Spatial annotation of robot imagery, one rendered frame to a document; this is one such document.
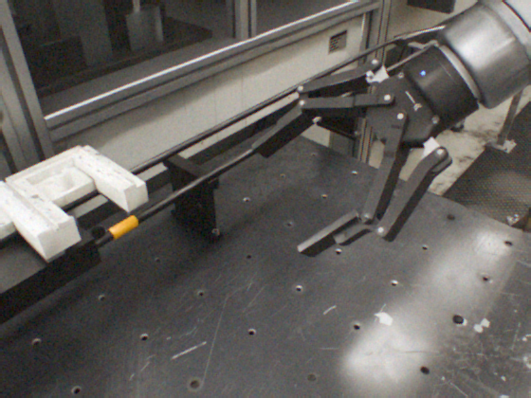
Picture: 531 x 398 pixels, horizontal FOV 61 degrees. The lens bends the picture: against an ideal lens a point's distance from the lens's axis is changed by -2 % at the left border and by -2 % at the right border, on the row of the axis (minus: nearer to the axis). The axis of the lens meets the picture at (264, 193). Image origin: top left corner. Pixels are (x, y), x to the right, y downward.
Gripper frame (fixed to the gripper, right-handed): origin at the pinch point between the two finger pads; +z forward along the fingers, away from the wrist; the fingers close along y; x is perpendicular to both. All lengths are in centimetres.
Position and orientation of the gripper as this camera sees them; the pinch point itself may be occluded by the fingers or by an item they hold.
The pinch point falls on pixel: (288, 192)
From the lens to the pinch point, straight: 49.5
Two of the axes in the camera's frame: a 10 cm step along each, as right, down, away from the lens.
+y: -3.4, -7.9, 5.2
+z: -7.7, 5.5, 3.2
